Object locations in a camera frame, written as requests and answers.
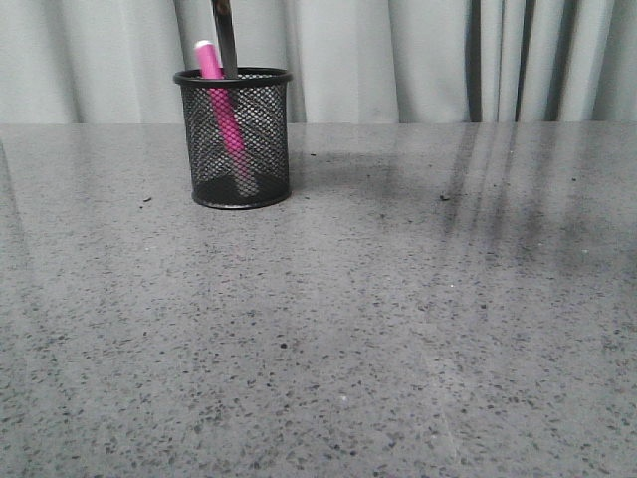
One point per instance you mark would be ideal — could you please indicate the grey curtain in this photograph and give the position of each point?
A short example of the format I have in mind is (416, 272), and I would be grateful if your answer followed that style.
(352, 61)

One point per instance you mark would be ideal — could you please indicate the pink marker pen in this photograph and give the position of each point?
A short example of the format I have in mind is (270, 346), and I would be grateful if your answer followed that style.
(210, 69)

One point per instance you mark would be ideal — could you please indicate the grey orange handled scissors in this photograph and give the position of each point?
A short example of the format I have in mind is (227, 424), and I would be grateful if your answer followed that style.
(223, 19)

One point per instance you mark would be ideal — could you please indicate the black mesh pen holder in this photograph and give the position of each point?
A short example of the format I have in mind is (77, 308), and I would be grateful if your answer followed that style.
(259, 99)

